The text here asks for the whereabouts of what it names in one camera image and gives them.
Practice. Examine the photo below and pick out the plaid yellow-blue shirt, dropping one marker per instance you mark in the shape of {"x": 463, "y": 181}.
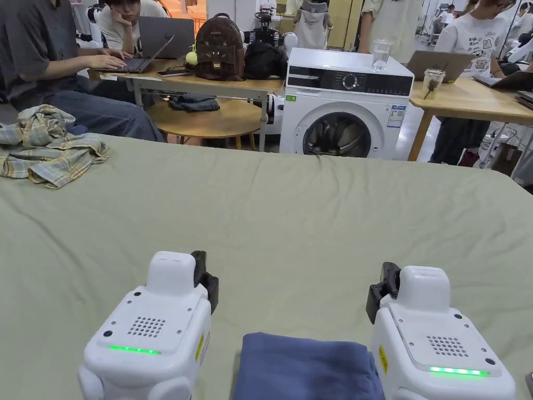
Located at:
{"x": 50, "y": 154}

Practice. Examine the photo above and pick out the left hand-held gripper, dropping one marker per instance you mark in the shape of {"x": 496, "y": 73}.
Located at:
{"x": 158, "y": 333}

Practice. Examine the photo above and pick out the wooden desk with laptops and bags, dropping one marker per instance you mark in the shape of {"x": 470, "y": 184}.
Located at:
{"x": 208, "y": 81}

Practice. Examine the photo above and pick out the dark blue garment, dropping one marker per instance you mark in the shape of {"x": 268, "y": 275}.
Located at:
{"x": 304, "y": 371}

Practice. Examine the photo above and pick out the white washing machine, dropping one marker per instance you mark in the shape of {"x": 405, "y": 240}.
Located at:
{"x": 341, "y": 108}

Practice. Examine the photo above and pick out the bed with pale green sheet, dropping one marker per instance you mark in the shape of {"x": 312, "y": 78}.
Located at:
{"x": 270, "y": 216}

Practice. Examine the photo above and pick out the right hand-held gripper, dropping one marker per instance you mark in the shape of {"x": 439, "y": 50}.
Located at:
{"x": 433, "y": 321}

